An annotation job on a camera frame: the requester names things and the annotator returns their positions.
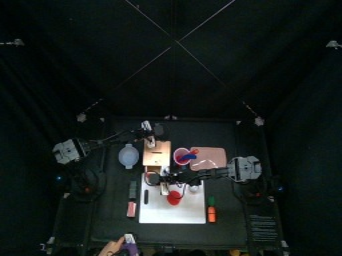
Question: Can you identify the flat red dough disc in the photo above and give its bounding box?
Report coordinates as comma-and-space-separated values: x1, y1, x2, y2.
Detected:
166, 190, 186, 207

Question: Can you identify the wooden drawer box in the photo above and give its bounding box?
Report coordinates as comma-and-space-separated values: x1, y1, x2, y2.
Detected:
142, 140, 172, 175

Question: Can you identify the person's hand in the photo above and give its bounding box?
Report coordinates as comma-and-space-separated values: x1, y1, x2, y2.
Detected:
98, 236, 127, 256

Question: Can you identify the dark green block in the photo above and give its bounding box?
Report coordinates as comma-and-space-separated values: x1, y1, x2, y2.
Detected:
128, 180, 139, 201

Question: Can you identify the pink red cup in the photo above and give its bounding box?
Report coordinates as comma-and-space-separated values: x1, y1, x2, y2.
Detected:
172, 147, 194, 167

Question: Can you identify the blue utensil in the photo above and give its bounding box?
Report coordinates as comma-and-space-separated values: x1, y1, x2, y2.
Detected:
179, 153, 199, 162

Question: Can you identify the pink red block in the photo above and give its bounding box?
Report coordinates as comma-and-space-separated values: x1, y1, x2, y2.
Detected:
126, 201, 138, 219

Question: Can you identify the beige pink tray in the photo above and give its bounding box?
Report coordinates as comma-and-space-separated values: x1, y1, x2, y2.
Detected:
188, 146, 228, 172

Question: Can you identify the orange toy carrot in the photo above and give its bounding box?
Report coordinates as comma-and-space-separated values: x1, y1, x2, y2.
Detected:
206, 195, 218, 224

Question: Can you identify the purple white object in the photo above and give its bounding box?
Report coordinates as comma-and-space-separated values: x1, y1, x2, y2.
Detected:
122, 233, 142, 256

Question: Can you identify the white text label sticker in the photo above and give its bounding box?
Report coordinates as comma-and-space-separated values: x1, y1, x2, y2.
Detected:
248, 214, 279, 244

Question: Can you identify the black cable loop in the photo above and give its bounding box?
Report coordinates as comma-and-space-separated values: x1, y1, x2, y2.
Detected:
68, 164, 107, 203

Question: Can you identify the thin taut cord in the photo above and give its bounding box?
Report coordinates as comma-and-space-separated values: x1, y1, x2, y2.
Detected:
123, 0, 262, 122
82, 0, 236, 114

